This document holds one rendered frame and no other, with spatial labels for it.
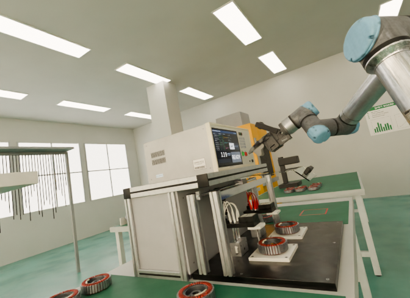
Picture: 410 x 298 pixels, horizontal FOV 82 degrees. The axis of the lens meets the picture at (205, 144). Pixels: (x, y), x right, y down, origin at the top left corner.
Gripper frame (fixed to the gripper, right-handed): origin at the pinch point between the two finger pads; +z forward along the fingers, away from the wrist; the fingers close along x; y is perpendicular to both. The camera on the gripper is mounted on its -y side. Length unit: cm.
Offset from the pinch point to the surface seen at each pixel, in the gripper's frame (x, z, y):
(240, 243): -23.0, 18.6, 32.3
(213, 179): -38.2, 5.3, 8.5
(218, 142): -23.6, 1.7, -6.0
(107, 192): 371, 573, -263
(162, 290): -50, 39, 30
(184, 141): -28.5, 12.7, -15.1
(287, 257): -27, 3, 43
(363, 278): 93, 15, 103
